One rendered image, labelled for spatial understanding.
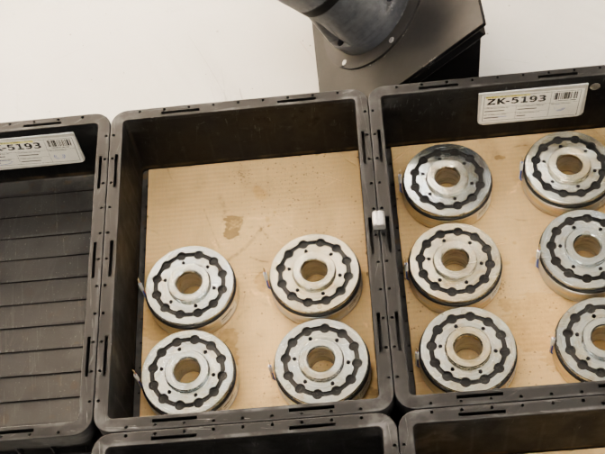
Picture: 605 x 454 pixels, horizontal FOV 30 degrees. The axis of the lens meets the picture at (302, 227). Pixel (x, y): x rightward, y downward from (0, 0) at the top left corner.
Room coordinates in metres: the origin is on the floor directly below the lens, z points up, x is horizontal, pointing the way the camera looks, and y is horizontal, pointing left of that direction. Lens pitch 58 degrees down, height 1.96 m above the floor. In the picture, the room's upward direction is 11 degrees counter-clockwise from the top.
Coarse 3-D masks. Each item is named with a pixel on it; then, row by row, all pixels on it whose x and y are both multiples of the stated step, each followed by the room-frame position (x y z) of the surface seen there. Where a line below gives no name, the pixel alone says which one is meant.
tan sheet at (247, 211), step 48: (192, 192) 0.79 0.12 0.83; (240, 192) 0.77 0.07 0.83; (288, 192) 0.76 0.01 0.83; (336, 192) 0.75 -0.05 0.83; (192, 240) 0.72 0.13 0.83; (240, 240) 0.71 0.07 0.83; (288, 240) 0.69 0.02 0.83; (144, 288) 0.66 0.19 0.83; (192, 288) 0.65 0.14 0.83; (240, 288) 0.64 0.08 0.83; (144, 336) 0.60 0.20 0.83; (240, 336) 0.58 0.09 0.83; (240, 384) 0.52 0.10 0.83
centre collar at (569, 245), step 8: (576, 232) 0.61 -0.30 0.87; (584, 232) 0.61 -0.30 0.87; (592, 232) 0.60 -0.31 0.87; (600, 232) 0.60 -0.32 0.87; (568, 240) 0.60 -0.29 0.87; (576, 240) 0.60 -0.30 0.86; (600, 240) 0.59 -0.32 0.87; (568, 248) 0.59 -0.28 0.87; (600, 248) 0.58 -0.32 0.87; (568, 256) 0.58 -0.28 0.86; (576, 256) 0.58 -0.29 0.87; (600, 256) 0.57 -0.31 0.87; (576, 264) 0.57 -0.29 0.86; (584, 264) 0.57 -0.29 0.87; (592, 264) 0.57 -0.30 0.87
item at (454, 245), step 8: (440, 248) 0.62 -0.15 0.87; (448, 248) 0.62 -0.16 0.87; (456, 248) 0.62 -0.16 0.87; (464, 248) 0.62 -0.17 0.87; (472, 248) 0.62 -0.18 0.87; (440, 256) 0.61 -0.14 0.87; (472, 256) 0.60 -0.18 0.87; (440, 264) 0.60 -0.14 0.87; (472, 264) 0.59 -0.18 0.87; (440, 272) 0.59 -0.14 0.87; (448, 272) 0.59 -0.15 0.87; (456, 272) 0.59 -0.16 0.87; (464, 272) 0.59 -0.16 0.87; (472, 272) 0.59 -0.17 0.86; (456, 280) 0.58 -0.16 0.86
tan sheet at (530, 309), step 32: (512, 160) 0.74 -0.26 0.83; (512, 192) 0.70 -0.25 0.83; (416, 224) 0.68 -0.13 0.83; (480, 224) 0.66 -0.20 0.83; (512, 224) 0.66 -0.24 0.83; (544, 224) 0.65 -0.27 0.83; (512, 256) 0.62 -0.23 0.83; (512, 288) 0.57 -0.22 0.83; (544, 288) 0.57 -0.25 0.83; (416, 320) 0.56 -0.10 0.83; (512, 320) 0.54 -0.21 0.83; (544, 320) 0.53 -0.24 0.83; (544, 352) 0.49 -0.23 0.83; (416, 384) 0.48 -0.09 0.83; (512, 384) 0.46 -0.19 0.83; (544, 384) 0.46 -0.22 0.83
